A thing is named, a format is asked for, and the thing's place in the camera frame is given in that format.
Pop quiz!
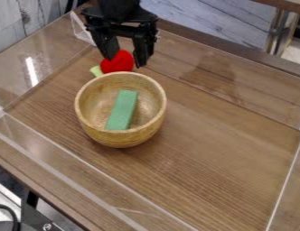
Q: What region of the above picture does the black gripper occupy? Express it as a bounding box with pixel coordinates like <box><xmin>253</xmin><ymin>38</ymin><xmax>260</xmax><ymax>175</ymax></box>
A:
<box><xmin>82</xmin><ymin>6</ymin><xmax>158</xmax><ymax>68</ymax></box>

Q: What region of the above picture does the green rectangular stick block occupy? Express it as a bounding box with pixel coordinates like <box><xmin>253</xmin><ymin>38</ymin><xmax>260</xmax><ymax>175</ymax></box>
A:
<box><xmin>106</xmin><ymin>90</ymin><xmax>138</xmax><ymax>130</ymax></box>

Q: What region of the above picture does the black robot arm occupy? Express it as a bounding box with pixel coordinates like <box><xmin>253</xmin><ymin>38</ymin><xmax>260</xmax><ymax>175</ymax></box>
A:
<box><xmin>82</xmin><ymin>0</ymin><xmax>158</xmax><ymax>68</ymax></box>

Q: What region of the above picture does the brown wooden bowl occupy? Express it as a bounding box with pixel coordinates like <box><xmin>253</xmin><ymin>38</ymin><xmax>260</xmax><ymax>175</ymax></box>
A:
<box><xmin>74</xmin><ymin>71</ymin><xmax>167</xmax><ymax>148</ymax></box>

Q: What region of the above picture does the red fuzzy ball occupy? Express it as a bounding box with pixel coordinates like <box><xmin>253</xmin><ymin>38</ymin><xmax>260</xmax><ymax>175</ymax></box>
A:
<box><xmin>101</xmin><ymin>50</ymin><xmax>134</xmax><ymax>73</ymax></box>

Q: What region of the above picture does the small light green block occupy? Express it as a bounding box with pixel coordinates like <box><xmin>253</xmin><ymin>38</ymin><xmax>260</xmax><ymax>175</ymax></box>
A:
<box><xmin>90</xmin><ymin>66</ymin><xmax>103</xmax><ymax>77</ymax></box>

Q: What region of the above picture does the clear acrylic corner bracket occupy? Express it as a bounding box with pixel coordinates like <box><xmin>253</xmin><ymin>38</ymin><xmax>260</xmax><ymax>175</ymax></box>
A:
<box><xmin>68</xmin><ymin>12</ymin><xmax>95</xmax><ymax>46</ymax></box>

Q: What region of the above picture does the metal table frame background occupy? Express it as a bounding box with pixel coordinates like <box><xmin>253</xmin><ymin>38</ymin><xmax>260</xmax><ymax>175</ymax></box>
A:
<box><xmin>265</xmin><ymin>0</ymin><xmax>300</xmax><ymax>56</ymax></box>

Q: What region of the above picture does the clear acrylic front wall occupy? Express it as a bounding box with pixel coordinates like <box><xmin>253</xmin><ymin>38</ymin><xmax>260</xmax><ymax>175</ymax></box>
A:
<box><xmin>0</xmin><ymin>110</ymin><xmax>197</xmax><ymax>231</ymax></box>

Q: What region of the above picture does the black cable lower left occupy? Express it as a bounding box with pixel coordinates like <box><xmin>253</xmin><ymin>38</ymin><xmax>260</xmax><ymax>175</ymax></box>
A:
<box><xmin>0</xmin><ymin>204</ymin><xmax>24</xmax><ymax>231</ymax></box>

